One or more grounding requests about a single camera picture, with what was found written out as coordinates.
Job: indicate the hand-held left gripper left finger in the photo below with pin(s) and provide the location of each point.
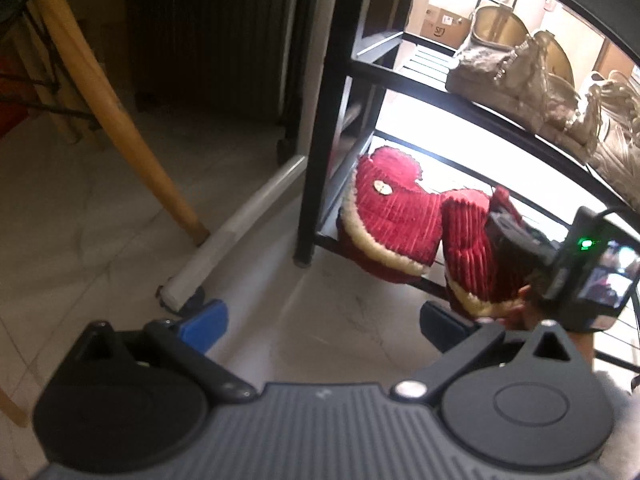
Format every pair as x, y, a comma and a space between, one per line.
205, 323

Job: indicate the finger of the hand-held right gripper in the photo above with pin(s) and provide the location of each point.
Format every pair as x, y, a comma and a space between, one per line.
505, 237

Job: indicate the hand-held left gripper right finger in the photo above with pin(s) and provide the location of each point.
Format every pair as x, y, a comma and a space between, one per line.
440, 329

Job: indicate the red knitted slipper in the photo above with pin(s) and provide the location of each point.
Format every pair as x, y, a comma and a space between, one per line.
395, 220
467, 250

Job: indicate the black metal shoe rack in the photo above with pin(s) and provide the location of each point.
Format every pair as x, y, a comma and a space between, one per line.
320, 160

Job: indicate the person's right hand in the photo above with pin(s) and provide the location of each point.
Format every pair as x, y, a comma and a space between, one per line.
520, 307

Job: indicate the white bar with caster wheel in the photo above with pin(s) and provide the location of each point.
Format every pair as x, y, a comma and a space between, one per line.
235, 230

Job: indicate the beige beaded shoe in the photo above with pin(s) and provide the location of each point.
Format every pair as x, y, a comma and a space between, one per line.
575, 115
500, 80

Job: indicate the round golden chair back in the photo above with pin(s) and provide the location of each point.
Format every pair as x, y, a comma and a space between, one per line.
500, 22

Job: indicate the cardboard box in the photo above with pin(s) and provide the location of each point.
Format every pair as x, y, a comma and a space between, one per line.
445, 27

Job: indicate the pale wooden chair leg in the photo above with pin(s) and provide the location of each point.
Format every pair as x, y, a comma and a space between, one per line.
50, 75

